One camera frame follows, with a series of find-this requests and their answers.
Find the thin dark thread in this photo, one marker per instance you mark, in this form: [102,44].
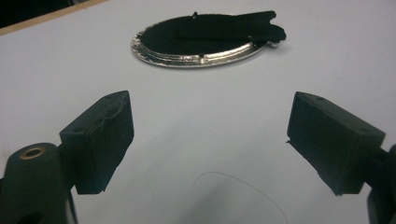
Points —
[214,172]

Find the white board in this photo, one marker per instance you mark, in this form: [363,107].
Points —
[202,109]

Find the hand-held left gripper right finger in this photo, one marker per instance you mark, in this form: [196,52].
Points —
[330,143]

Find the wooden table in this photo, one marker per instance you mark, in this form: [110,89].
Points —
[46,18]

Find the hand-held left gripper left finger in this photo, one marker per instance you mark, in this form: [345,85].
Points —
[99,146]

